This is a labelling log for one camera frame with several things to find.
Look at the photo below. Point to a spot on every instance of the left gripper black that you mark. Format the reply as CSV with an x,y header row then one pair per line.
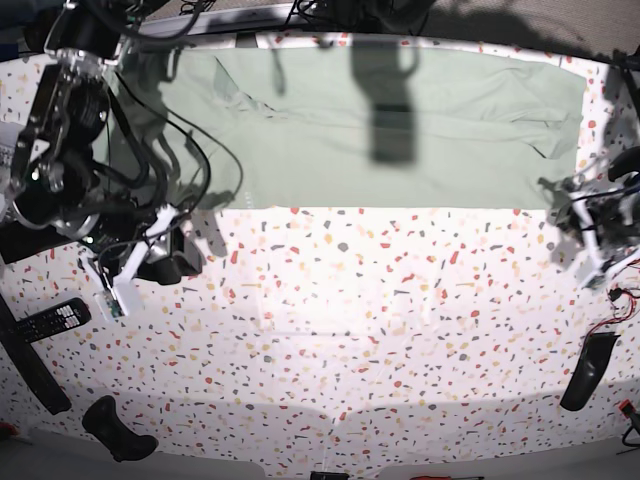
x,y
613,216

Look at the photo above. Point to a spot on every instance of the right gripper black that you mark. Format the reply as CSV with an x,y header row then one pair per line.
x,y
112,237

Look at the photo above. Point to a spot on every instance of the light green T-shirt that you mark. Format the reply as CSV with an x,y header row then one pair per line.
x,y
360,126

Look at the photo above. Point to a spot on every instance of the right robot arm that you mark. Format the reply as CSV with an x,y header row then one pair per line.
x,y
79,173

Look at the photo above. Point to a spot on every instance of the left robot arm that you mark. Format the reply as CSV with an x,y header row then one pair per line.
x,y
594,188

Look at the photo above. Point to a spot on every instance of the black remote control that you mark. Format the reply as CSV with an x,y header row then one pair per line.
x,y
58,319

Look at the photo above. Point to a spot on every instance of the black curved pad right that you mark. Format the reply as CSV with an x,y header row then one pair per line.
x,y
591,366

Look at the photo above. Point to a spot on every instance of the black game controller grip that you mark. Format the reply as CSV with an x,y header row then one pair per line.
x,y
101,421

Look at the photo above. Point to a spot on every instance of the long black bar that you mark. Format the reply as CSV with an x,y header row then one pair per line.
x,y
29,365

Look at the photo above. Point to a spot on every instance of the clear plastic parts box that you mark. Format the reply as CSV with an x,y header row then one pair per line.
x,y
5,145

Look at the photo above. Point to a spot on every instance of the red connector bottom right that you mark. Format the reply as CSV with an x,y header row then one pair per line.
x,y
626,407

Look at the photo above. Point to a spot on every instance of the red object bottom left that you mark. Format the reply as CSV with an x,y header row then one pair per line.
x,y
8,430

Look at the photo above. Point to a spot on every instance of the black small tool bottom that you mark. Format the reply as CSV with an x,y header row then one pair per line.
x,y
324,475

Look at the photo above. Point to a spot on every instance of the black curved handle right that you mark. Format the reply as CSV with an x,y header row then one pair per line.
x,y
626,162

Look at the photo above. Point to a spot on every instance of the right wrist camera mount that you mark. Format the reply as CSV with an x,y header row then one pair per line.
x,y
119,297

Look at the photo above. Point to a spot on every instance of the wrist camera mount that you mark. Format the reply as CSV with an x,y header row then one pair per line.
x,y
600,266
119,297

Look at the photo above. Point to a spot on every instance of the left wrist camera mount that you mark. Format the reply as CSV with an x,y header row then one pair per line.
x,y
600,266

